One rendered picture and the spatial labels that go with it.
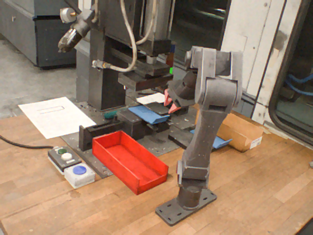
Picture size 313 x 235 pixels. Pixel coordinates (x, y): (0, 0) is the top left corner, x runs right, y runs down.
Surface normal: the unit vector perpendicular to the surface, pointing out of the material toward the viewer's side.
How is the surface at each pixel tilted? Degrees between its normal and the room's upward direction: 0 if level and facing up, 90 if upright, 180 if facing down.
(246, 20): 90
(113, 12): 90
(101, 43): 90
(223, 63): 76
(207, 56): 50
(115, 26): 90
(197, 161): 104
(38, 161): 0
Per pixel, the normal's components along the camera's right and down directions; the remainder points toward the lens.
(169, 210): 0.12, -0.88
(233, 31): -0.78, 0.20
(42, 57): 0.61, 0.44
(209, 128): -0.02, 0.66
